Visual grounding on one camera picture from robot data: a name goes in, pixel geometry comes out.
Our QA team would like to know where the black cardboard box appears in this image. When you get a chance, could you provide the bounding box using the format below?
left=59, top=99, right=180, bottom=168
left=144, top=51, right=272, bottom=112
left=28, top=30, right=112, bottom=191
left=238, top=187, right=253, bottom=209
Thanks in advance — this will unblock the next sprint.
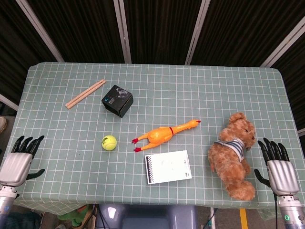
left=101, top=84, right=134, bottom=118

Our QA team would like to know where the green checkered tablecloth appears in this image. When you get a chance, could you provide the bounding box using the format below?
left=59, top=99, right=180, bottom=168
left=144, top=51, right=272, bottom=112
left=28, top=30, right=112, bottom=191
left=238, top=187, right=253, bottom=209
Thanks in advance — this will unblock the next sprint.
left=0, top=62, right=305, bottom=219

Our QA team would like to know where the yellow tennis ball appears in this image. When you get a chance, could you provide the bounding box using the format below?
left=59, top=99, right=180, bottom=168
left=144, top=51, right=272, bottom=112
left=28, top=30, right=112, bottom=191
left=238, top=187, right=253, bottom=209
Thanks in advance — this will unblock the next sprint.
left=102, top=135, right=118, bottom=151

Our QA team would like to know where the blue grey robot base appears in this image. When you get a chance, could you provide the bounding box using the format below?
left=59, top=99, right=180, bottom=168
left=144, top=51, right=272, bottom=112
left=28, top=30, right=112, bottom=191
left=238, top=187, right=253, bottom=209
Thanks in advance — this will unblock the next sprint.
left=96, top=203, right=198, bottom=229

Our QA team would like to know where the orange rubber chicken toy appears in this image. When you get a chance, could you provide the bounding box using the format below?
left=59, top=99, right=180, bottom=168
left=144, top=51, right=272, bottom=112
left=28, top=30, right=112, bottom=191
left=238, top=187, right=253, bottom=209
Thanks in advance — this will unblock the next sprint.
left=132, top=119, right=202, bottom=153

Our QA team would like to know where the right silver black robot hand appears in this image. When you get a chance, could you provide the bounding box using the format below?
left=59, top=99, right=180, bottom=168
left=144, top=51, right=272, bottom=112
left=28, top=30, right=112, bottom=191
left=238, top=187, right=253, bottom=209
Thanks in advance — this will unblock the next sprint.
left=254, top=137, right=300, bottom=197

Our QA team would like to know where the black cable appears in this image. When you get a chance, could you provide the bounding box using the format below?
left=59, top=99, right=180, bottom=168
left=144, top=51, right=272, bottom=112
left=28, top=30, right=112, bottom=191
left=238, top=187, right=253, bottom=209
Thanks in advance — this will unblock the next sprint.
left=273, top=193, right=280, bottom=229

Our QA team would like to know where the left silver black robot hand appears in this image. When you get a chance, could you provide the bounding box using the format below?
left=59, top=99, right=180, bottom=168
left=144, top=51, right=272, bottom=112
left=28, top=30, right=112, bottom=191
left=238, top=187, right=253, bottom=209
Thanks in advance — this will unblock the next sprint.
left=0, top=135, right=46, bottom=187

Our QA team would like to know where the brown teddy bear striped shirt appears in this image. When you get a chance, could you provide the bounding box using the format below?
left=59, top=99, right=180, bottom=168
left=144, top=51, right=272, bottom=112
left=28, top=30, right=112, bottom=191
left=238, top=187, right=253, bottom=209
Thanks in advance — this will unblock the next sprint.
left=207, top=112, right=257, bottom=201

